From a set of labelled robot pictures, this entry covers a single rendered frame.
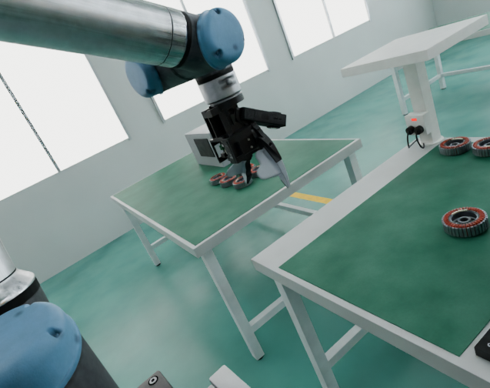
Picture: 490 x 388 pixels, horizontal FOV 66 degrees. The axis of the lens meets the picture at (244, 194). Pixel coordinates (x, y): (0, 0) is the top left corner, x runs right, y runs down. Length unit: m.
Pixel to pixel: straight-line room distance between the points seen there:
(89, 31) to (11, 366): 0.35
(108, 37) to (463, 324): 0.84
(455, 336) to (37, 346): 0.77
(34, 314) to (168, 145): 4.48
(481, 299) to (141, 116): 4.29
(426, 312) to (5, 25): 0.92
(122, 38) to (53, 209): 4.26
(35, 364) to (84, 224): 4.36
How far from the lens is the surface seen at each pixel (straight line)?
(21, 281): 0.57
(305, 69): 6.05
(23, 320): 0.49
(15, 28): 0.47
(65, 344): 0.45
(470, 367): 0.89
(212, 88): 0.72
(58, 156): 4.66
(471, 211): 1.24
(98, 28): 0.48
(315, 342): 1.61
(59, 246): 4.80
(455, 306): 1.00
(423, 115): 1.74
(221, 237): 1.72
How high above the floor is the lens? 1.43
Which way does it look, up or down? 20 degrees down
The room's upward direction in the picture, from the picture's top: 24 degrees counter-clockwise
